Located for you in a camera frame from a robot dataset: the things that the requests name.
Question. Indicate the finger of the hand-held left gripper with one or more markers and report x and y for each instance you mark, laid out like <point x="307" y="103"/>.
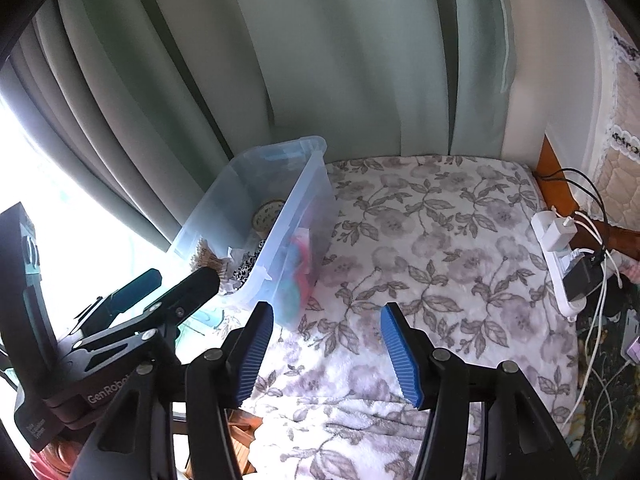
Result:
<point x="135" y="287"/>
<point x="192" y="290"/>

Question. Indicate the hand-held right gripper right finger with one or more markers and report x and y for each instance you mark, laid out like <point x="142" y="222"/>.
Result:
<point x="402" y="355"/>

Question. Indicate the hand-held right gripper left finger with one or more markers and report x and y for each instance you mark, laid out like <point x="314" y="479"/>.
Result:
<point x="255" y="355"/>

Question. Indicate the clear bag of white beads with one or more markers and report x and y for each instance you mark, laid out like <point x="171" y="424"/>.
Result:
<point x="205" y="260"/>

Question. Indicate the leopard print scrunchie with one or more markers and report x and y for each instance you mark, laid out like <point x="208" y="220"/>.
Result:
<point x="247" y="265"/>

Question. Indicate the brown packing tape roll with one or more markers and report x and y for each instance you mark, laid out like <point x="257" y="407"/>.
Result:
<point x="267" y="212"/>

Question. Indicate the clear plastic storage container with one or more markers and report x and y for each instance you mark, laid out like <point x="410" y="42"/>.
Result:
<point x="300" y="195"/>

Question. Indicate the person's left hand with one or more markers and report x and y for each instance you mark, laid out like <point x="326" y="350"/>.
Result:
<point x="52" y="460"/>

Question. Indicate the floral fleece blanket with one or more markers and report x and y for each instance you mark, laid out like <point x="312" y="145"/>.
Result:
<point x="425" y="260"/>

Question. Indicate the red plastic object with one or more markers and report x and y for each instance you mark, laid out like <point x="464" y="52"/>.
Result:
<point x="300" y="250"/>

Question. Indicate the white power strip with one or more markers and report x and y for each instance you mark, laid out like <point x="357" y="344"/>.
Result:
<point x="550" y="262"/>

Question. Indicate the black power adapter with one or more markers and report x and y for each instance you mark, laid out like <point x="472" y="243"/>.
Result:
<point x="582" y="280"/>

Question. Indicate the white usb charger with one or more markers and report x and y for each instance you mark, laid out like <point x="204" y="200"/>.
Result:
<point x="557" y="232"/>

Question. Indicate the dark floral cloth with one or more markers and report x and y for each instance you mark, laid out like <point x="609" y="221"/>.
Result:
<point x="610" y="400"/>

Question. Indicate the orange wooden board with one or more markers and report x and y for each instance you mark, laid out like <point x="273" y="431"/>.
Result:
<point x="552" y="160"/>

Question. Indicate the pale green curtain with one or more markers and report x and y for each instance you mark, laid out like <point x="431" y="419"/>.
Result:
<point x="300" y="60"/>

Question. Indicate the quilted beige headboard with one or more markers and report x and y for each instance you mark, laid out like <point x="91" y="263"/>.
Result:
<point x="620" y="110"/>

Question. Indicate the wooden furniture frame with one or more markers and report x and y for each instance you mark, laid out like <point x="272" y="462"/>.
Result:
<point x="242" y="440"/>

